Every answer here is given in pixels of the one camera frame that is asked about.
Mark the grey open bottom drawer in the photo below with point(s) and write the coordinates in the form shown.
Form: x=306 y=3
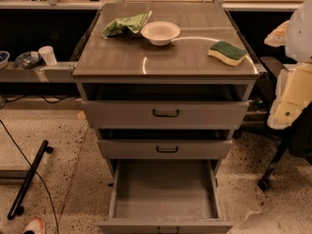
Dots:
x=165 y=197

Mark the grey top drawer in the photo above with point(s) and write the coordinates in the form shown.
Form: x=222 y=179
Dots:
x=163 y=106

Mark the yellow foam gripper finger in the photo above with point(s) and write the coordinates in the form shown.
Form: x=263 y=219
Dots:
x=293 y=94
x=277 y=37

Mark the grey middle drawer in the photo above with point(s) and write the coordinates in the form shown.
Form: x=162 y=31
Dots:
x=163 y=144

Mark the green and yellow sponge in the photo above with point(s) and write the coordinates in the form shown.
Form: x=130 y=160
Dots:
x=227 y=53

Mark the grey side shelf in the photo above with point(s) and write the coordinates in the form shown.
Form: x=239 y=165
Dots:
x=60 y=73

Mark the blue patterned bowl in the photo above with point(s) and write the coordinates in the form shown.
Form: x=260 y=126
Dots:
x=28 y=60

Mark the blue white bowl at edge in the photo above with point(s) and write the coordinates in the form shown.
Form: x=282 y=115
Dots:
x=4 y=59

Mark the green crumpled chip bag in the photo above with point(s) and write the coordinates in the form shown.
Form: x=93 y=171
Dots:
x=120 y=25

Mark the grey drawer cabinet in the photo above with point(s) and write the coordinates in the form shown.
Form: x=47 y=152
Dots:
x=185 y=61

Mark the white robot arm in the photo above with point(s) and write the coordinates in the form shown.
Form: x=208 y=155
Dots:
x=298 y=41

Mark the white and red shoe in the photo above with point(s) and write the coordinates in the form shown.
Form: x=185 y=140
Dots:
x=35 y=226

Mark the black office chair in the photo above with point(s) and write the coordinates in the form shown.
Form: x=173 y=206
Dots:
x=297 y=138

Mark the white paper cup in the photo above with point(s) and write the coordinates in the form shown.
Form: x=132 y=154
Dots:
x=48 y=55

